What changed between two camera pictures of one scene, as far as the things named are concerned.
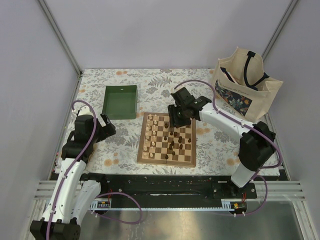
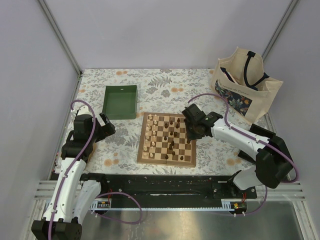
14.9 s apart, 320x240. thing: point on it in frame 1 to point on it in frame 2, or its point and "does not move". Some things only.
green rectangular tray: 120,102 does not move
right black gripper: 174,121 to 190,136
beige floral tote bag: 240,81 does not move
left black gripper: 106,130 does not move
